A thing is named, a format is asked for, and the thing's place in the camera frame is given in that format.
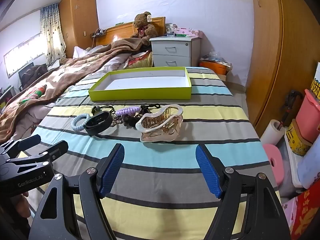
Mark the white storage box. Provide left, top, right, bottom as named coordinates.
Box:
left=277, top=132, right=308, bottom=198

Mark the black cord necklace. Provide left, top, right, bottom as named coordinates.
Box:
left=90, top=105, right=116, bottom=117

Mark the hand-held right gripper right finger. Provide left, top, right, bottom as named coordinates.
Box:
left=195, top=144, right=292, bottom=240

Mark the striped bed sheet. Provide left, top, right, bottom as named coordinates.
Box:
left=15, top=66, right=280, bottom=240

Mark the clear amber hair claw clip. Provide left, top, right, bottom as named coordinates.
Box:
left=135, top=104, right=184, bottom=143

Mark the brown blanket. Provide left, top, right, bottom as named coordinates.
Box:
left=0, top=38, right=152, bottom=138

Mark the white paper roll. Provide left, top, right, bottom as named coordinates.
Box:
left=260, top=119, right=285, bottom=147

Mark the window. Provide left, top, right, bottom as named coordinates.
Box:
left=3, top=32, right=48, bottom=78

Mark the dark chair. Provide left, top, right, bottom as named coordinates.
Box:
left=19, top=64, right=48, bottom=88

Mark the cardboard box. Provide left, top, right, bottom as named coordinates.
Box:
left=215, top=65, right=233, bottom=82

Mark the black wristband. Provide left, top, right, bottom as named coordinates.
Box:
left=84, top=110, right=112, bottom=137

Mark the white pillow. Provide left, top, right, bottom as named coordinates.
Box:
left=73, top=45, right=92, bottom=58

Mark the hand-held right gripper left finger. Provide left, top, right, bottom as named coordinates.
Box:
left=29, top=143, right=125, bottom=240

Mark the blue spiral hair tie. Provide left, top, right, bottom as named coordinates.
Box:
left=71, top=113, right=91, bottom=131

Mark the green shallow box tray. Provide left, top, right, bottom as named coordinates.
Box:
left=88, top=67, right=192, bottom=102

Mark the person's left hand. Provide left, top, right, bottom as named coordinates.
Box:
left=9, top=191, right=32, bottom=219

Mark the large wooden wardrobe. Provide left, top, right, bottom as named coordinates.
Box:
left=246, top=0, right=320, bottom=135

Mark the clear drinking glass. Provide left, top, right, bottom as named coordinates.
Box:
left=165, top=24, right=177, bottom=37

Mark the grey nightstand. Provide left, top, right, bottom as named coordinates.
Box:
left=149, top=35, right=201, bottom=68

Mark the clear plastic bag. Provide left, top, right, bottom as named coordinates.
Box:
left=200, top=51, right=233, bottom=67

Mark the pale blue bag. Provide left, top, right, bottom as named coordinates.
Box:
left=297, top=152, right=320, bottom=190

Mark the red box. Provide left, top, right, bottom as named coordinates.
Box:
left=291, top=187, right=320, bottom=240

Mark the pink floral tissue box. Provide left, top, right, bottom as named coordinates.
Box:
left=178, top=27, right=202, bottom=38

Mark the orange box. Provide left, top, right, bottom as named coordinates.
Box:
left=199, top=60, right=229, bottom=75

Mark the yellow patterned pillow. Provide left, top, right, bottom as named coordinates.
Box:
left=124, top=51, right=153, bottom=69

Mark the brown teddy bear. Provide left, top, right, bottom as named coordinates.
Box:
left=130, top=12, right=159, bottom=47

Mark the yellow box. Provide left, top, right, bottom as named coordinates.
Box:
left=285, top=119, right=313, bottom=157

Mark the rhinestone hair pin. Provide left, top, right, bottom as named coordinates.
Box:
left=111, top=117, right=125, bottom=128

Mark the wooden headboard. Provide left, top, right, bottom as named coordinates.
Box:
left=91, top=17, right=166, bottom=47

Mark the tall wooden cabinet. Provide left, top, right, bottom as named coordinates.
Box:
left=59, top=0, right=100, bottom=59

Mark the purple spiral hair tie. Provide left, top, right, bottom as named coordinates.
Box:
left=115, top=107, right=141, bottom=117

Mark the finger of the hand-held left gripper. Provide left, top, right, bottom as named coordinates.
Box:
left=6, top=140, right=69, bottom=172
left=0, top=134, right=42, bottom=156

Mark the dark bead bracelet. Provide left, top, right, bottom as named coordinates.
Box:
left=139, top=104, right=161, bottom=117

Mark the patterned curtain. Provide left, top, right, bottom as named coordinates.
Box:
left=40, top=3, right=67, bottom=65

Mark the pink plastic bin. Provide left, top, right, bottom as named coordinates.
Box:
left=295, top=89, right=320, bottom=143

